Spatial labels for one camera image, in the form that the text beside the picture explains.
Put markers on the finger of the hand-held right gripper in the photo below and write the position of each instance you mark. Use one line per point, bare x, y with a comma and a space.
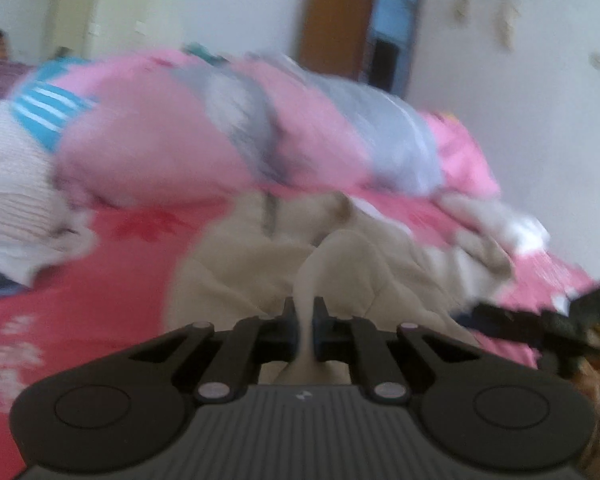
505, 322

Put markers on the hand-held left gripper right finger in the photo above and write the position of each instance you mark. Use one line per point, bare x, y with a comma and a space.
320, 330

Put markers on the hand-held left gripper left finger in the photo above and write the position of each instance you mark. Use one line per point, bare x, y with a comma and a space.
290, 330

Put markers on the beige jacket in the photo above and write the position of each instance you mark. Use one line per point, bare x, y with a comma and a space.
240, 270

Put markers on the white fluffy garment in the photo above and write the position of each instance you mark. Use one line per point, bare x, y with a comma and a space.
505, 225

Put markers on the pink grey floral quilt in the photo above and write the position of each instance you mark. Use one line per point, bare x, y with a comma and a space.
170, 135

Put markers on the dark blue cloth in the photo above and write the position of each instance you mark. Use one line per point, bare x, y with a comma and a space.
0, 285

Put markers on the brown wooden door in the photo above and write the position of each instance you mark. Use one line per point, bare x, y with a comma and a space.
330, 25

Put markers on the white brown checked blanket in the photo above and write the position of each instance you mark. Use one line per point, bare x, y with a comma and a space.
15, 190

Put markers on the turquoise striped cloth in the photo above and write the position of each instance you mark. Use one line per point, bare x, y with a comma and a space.
45, 105

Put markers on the cream wardrobe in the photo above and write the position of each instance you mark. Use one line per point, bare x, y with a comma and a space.
80, 5

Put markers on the wall hook rack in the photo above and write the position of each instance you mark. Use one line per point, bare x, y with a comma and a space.
505, 22

